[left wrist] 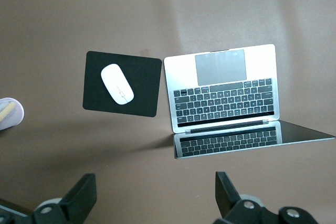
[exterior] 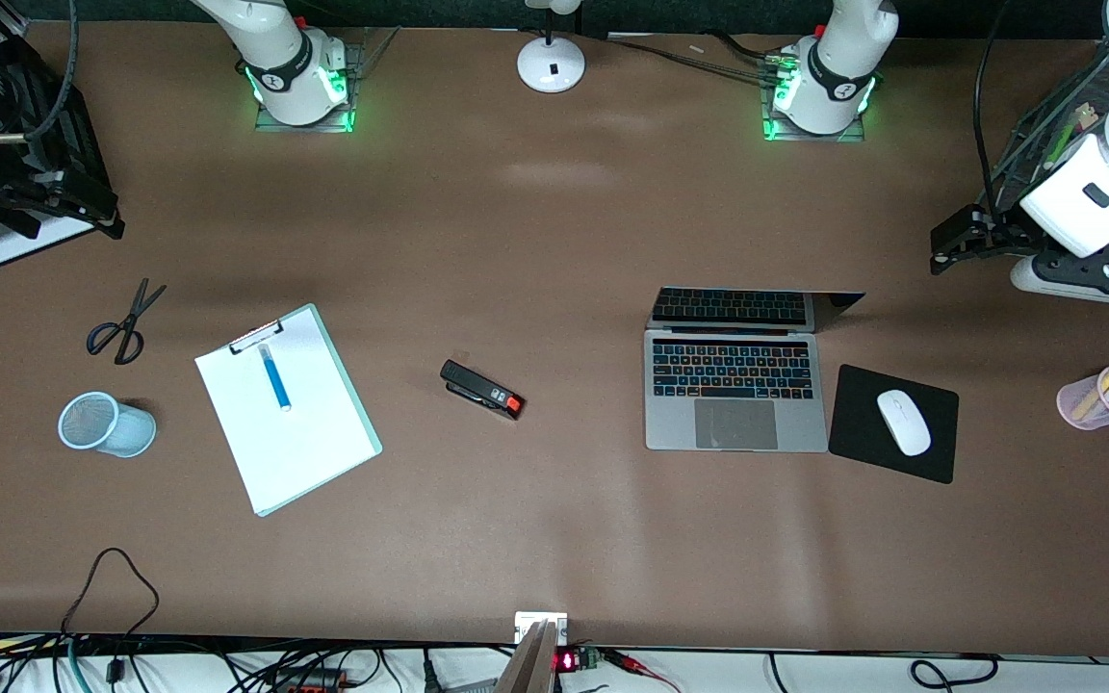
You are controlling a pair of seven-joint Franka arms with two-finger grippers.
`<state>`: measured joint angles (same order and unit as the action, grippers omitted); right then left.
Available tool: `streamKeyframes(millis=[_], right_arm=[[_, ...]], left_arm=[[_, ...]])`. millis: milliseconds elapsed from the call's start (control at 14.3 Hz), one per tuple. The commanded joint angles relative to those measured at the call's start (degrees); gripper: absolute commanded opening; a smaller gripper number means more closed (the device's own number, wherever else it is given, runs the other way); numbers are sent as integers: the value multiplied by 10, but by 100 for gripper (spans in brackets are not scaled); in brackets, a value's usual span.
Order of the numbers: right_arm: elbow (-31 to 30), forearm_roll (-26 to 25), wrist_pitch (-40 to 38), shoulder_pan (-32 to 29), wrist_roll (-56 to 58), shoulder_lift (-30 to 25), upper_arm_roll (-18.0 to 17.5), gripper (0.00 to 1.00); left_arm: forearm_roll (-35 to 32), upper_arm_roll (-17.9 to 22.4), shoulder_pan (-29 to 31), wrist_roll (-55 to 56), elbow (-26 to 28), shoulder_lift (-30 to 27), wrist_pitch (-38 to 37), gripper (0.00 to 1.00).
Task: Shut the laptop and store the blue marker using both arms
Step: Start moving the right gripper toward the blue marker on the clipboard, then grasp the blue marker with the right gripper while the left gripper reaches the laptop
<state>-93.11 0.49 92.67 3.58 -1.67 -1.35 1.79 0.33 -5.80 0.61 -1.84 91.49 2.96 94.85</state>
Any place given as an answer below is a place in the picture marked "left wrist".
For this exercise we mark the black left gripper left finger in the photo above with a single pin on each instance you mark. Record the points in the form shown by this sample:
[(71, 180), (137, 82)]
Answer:
[(76, 200)]

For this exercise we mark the black mesh desk tray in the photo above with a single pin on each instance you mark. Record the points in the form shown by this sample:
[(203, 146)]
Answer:
[(10, 211)]

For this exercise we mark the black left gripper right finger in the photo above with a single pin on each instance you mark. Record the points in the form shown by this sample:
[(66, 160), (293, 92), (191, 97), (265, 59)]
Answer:
[(236, 208)]

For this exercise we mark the beige wooden stick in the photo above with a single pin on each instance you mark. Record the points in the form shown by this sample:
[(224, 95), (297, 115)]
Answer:
[(6, 111)]

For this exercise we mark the pink translucent pen cup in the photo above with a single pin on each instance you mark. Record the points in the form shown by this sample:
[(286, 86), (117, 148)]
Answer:
[(19, 113)]

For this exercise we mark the silver laptop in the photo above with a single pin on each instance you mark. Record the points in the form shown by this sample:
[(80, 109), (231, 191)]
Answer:
[(223, 98)]

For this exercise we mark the black mouse pad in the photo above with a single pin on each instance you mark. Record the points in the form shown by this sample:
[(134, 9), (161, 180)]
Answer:
[(147, 90)]

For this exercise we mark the white computer mouse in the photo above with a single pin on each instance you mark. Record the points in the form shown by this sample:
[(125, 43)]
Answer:
[(115, 82)]

